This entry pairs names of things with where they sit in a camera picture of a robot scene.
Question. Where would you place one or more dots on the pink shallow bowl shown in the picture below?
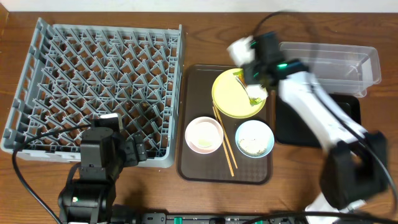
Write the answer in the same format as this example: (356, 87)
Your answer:
(204, 135)

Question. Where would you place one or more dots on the clear plastic waste bin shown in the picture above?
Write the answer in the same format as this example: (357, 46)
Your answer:
(340, 69)

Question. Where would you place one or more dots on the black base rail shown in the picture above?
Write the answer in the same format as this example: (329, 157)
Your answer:
(202, 218)

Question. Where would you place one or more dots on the left wooden chopstick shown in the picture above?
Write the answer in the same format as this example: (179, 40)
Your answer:
(223, 141)

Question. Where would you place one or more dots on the yellow round plate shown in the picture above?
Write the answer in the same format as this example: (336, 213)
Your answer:
(230, 98)

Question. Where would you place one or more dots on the brown plastic serving tray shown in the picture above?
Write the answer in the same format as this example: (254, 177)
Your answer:
(213, 167)

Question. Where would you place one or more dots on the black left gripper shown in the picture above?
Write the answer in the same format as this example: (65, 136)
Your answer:
(137, 149)

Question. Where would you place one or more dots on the black rectangular tray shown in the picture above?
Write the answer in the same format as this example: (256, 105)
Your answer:
(291, 129)

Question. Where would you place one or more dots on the green yellow snack wrapper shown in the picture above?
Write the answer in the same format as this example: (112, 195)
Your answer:
(255, 93)

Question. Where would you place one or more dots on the grey plastic dish rack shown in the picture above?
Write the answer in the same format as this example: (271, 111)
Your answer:
(74, 73)

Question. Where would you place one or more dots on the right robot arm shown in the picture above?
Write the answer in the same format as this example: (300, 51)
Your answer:
(355, 169)

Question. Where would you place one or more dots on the white napkin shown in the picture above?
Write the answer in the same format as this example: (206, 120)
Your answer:
(243, 55)

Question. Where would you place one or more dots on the light blue bowl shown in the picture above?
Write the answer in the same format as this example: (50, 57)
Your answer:
(254, 139)

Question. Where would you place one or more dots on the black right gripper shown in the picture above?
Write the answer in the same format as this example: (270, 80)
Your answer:
(249, 76)

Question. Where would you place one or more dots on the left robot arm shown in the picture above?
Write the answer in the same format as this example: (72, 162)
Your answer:
(90, 190)

